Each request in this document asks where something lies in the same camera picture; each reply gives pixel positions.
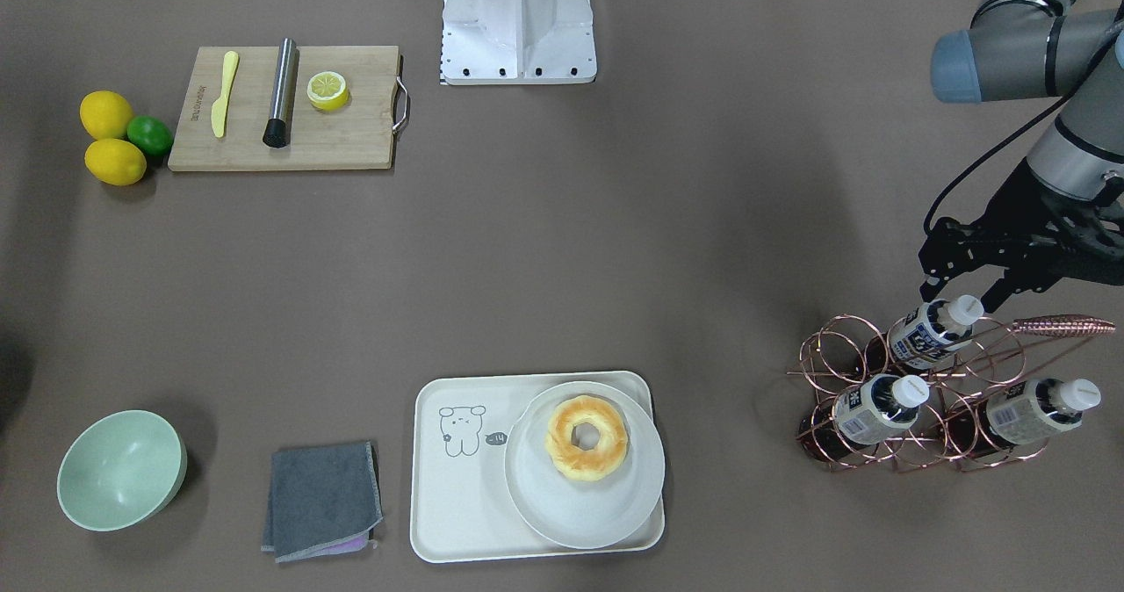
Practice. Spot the cream rabbit print tray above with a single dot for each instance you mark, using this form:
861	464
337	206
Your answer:
460	505

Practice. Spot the grey folded cloth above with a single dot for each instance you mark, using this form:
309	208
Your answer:
322	500

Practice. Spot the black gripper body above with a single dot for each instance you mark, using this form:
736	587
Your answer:
1017	208

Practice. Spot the tea bottle robot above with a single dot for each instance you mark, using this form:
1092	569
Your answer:
925	337

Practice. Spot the half lemon slice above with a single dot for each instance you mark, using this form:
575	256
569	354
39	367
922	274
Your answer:
327	91

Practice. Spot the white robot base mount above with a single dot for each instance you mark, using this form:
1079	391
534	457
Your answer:
510	42

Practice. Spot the yellow lemon upper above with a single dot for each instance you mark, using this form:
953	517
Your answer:
105	114

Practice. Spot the tea bottle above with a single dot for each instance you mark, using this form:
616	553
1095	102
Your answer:
863	416
1025	413

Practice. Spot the yellow lemon lower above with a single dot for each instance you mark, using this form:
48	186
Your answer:
115	162

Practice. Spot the green lime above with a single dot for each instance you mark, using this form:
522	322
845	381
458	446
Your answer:
150	135

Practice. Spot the copper wire bottle rack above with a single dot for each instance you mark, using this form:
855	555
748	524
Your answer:
998	356

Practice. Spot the yellow lemon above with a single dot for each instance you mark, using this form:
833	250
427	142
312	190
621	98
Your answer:
105	114
115	162

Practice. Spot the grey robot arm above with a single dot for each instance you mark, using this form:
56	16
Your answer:
1020	49

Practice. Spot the glazed donut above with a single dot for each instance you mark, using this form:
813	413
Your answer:
575	462

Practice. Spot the steel muddler black tip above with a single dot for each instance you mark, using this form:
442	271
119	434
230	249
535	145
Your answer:
277	129

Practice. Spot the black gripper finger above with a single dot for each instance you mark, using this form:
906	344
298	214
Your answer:
1014	281
945	255

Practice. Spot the yellow plastic knife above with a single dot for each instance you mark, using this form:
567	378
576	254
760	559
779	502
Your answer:
218	112

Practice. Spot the white round plate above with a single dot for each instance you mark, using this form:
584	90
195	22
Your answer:
582	514

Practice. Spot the mint green bowl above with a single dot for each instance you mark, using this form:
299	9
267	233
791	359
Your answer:
121	471

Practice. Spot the bamboo cutting board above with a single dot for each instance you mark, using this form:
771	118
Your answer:
358	136

